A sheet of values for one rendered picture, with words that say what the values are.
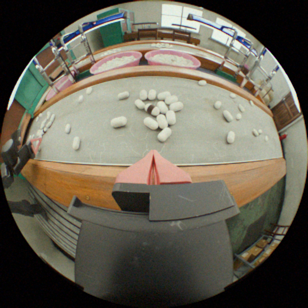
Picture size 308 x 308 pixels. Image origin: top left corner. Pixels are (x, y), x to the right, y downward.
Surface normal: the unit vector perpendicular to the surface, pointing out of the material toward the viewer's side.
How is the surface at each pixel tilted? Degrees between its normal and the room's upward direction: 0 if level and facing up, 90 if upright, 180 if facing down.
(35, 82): 90
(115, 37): 90
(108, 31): 90
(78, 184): 0
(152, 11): 90
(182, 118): 0
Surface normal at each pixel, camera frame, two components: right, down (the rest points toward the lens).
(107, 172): 0.00, -0.85
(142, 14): -0.09, 0.97
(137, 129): 0.00, -0.24
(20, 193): 1.00, 0.09
